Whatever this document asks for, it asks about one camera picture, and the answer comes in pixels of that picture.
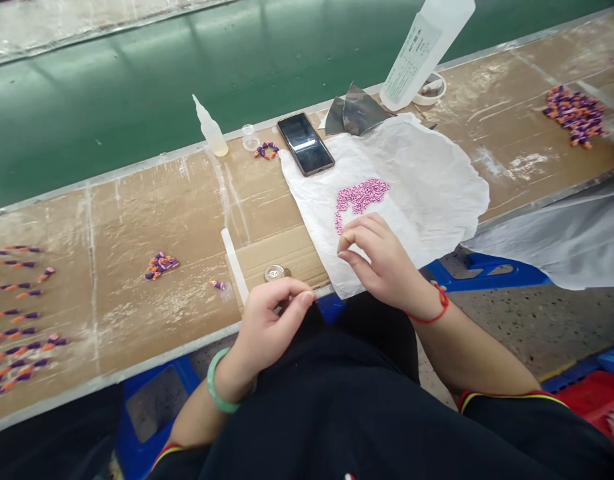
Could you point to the person's left hand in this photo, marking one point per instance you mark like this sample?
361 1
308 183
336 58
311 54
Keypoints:
259 330

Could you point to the person's right hand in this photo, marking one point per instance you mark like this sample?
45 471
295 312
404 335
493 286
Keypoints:
391 275

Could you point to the single purple orange cone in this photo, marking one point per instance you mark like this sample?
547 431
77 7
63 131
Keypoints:
218 285

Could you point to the white plastic strip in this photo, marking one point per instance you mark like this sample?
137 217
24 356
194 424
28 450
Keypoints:
235 270

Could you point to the pile of pink beads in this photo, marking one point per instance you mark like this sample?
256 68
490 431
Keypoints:
359 197

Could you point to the blue plastic stool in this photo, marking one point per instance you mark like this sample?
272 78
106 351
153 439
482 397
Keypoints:
151 410
491 272

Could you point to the person's body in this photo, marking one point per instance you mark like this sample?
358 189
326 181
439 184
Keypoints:
336 415

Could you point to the white tissue paper sheet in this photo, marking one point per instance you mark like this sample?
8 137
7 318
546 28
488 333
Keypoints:
426 165

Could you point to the small pile of purple orange cones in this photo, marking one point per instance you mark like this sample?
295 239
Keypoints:
160 265

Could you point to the black smartphone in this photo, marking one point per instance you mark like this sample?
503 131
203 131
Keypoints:
305 144

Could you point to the grey metal sheet scraps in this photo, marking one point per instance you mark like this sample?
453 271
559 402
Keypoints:
356 112

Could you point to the brown cardboard work sheet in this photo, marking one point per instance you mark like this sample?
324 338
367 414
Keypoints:
136 215

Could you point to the white translucent plastic sheet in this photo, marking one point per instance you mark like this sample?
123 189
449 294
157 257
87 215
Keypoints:
561 235

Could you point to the white tape roll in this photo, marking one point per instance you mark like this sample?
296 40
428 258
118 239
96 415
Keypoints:
434 92

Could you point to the small clear plastic cap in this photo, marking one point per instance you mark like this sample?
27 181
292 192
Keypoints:
250 140

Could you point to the small clear glue bottle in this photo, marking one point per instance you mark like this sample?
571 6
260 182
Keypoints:
212 132

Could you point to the large white plastic bottle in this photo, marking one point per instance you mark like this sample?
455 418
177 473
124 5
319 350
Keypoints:
419 55

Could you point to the blue plastic crate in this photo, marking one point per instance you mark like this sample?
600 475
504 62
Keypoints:
609 362

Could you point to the big heap of purple orange pieces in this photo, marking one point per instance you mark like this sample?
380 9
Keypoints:
574 115

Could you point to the rows of purple orange pieces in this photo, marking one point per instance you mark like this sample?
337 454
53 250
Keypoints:
16 345

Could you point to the red plastic crate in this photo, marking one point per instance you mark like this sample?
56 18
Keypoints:
599 405

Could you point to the green conveyor belt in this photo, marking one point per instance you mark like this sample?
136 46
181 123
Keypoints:
136 100

